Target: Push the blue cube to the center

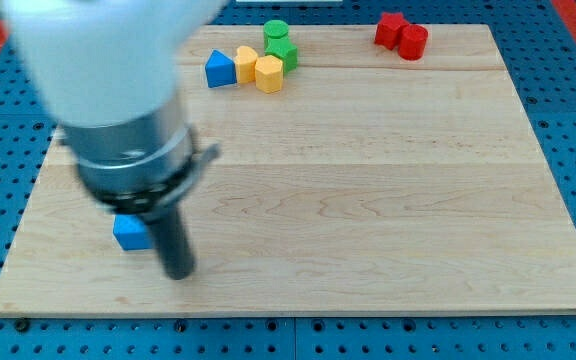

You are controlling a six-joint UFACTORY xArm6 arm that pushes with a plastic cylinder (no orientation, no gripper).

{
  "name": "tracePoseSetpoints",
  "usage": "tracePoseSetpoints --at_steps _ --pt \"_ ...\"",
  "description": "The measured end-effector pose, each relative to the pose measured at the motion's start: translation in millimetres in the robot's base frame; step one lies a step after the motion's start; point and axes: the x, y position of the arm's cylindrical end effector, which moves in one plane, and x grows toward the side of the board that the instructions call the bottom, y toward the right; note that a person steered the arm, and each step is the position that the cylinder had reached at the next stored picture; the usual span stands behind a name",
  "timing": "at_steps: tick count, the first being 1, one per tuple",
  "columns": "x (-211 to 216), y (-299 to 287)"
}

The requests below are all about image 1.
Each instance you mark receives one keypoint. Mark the green star block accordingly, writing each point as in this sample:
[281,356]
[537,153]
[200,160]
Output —
[285,50]

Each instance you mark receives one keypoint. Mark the yellow heart block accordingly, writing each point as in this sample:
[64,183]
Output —
[245,61]

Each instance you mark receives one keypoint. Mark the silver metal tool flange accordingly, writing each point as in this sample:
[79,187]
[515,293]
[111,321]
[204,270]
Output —
[143,164]

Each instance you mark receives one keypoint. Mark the yellow hexagon block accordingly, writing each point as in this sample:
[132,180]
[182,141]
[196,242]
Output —
[269,74]

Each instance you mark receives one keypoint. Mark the blue cube block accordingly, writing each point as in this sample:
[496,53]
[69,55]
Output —
[130,233]

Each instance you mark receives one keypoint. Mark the green cylinder block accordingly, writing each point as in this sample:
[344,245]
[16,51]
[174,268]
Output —
[275,30]

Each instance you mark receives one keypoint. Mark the wooden board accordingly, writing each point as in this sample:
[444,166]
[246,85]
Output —
[369,186]

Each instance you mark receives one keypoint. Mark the red star block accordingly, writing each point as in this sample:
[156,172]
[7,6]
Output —
[389,29]

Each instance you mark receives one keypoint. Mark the red cylinder block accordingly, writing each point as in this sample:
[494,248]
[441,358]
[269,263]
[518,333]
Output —
[413,42]

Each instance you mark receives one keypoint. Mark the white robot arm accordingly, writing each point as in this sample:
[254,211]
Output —
[106,73]

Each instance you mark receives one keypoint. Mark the blue triangle block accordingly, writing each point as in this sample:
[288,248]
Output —
[220,70]

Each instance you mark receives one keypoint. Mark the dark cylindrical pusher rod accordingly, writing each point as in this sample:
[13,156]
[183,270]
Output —
[168,234]

